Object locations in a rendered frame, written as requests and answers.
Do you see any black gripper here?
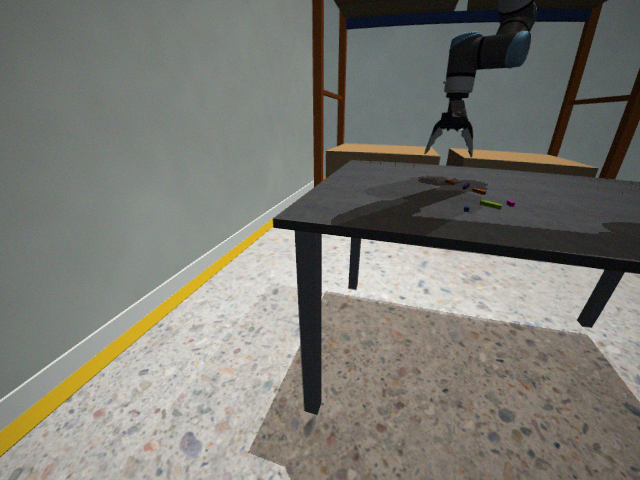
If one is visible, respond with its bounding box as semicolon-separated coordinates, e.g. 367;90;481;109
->
424;92;473;157

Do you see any lime green rod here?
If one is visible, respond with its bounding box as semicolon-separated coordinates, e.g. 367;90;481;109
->
480;200;502;209

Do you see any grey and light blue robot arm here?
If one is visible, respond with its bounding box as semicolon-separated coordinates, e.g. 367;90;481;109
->
443;0;537;124

